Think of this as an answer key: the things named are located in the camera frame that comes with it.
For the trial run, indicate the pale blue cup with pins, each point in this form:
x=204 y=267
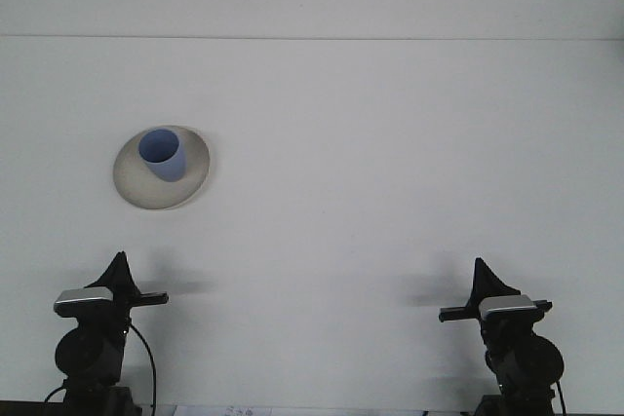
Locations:
x=168 y=167

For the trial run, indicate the pale round plate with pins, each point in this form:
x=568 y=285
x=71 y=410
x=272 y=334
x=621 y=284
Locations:
x=146 y=192

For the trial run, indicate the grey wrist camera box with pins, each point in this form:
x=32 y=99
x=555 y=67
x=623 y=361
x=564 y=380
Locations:
x=83 y=299
x=504 y=305

